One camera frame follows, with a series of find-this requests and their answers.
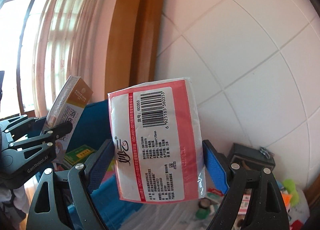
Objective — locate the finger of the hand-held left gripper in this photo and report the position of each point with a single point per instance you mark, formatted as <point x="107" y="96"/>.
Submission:
<point x="25" y="125"/>
<point x="57" y="132"/>

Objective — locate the dark cloth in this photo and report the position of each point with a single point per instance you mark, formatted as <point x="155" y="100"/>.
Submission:
<point x="12" y="207"/>

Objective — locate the wooden wall frame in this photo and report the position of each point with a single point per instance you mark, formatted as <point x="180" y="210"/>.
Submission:
<point x="130" y="32"/>

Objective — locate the orange medicine box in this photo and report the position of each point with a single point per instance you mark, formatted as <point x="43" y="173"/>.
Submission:
<point x="72" y="100"/>

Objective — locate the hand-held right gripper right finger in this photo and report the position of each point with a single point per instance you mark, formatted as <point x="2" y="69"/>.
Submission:
<point x="215" y="167"/>

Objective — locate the metal clip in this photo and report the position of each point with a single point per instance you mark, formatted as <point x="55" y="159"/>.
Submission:
<point x="266" y="152"/>

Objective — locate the black box with gold print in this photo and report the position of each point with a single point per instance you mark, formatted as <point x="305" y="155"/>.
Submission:
<point x="240" y="152"/>

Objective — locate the light green plush toy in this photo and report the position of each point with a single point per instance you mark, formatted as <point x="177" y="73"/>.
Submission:
<point x="291" y="187"/>

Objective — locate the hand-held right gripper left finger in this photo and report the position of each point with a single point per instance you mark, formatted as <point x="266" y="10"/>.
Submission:
<point x="100" y="167"/>

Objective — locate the green round cap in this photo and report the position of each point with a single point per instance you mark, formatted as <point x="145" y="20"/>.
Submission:
<point x="205" y="205"/>

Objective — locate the green yellow box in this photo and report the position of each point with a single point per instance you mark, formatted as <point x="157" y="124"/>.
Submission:
<point x="78" y="156"/>

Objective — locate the blue plastic crate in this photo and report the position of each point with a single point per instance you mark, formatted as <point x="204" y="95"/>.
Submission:
<point x="97" y="120"/>

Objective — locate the red white small box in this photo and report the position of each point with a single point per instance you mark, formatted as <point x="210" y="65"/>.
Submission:
<point x="215" y="191"/>

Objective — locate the window with brown frame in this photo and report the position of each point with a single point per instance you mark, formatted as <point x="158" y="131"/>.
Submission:
<point x="15" y="45"/>

